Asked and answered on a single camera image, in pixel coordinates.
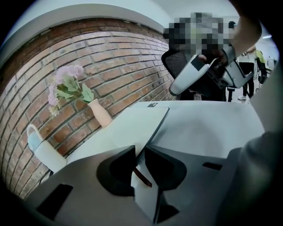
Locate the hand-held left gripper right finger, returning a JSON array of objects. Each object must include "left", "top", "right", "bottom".
[{"left": 144, "top": 145, "right": 232, "bottom": 226}]

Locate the person's right forearm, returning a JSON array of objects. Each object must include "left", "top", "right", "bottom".
[{"left": 229, "top": 13, "right": 263, "bottom": 58}]

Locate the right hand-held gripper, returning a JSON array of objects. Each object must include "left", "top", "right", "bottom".
[{"left": 169, "top": 43, "right": 254, "bottom": 96}]

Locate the notebook with dark cover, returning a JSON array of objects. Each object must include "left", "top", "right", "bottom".
[{"left": 95, "top": 102, "right": 170, "bottom": 224}]

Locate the pink flower bouquet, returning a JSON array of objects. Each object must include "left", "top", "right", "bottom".
[{"left": 47, "top": 64, "right": 95, "bottom": 117}]

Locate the white lantern with handle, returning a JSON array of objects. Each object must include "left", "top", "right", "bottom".
[{"left": 26, "top": 124, "right": 68, "bottom": 174}]

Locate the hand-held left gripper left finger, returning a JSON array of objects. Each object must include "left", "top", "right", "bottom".
[{"left": 23, "top": 145, "right": 155, "bottom": 226}]

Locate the black high-back office chair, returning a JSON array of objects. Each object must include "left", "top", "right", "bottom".
[{"left": 161, "top": 49, "right": 228, "bottom": 102}]

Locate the peach vase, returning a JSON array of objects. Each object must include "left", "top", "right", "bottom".
[{"left": 87, "top": 98, "right": 113, "bottom": 128}]

